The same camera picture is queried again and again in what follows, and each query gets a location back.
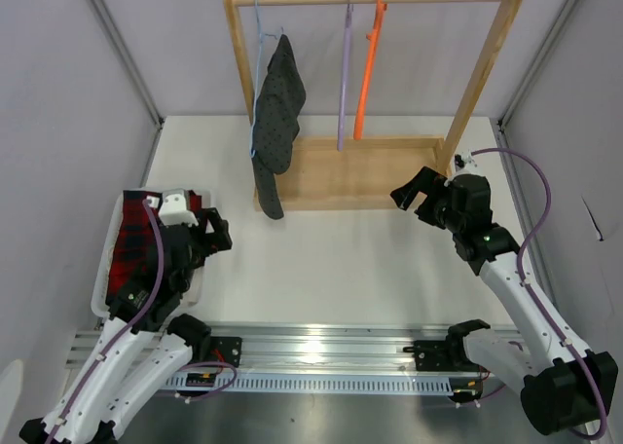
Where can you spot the light blue wire hanger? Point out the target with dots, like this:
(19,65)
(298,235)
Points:
(261,35)

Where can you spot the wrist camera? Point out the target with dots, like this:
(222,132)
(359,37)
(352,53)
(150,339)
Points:
(176,210)
(465,164)

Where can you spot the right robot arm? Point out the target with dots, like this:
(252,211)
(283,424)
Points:
(561,382)

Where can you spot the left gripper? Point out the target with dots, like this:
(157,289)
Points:
(216,240)

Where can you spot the orange plastic hanger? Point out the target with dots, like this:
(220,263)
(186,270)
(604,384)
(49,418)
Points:
(373,37)

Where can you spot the white plastic basket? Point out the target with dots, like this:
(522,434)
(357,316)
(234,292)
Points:
(99,303)

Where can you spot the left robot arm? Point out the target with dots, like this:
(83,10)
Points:
(142,342)

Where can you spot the slotted cable duct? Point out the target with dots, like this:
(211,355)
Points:
(342,384)

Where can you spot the purple plastic hanger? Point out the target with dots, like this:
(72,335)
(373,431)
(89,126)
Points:
(344,77)

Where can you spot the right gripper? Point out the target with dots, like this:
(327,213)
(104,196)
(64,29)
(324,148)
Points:
(428,182)

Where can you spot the grey dotted garment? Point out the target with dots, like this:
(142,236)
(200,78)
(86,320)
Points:
(278,107)

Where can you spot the aluminium mounting rail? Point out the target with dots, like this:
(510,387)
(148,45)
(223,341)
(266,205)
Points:
(327,348)

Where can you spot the wooden clothes rack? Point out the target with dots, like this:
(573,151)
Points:
(359,177)

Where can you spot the red plaid skirt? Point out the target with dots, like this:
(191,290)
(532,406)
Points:
(136,236)

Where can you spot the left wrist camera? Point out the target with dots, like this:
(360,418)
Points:
(176,210)

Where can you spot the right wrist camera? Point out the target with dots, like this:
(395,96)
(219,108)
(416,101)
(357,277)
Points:
(465,164)

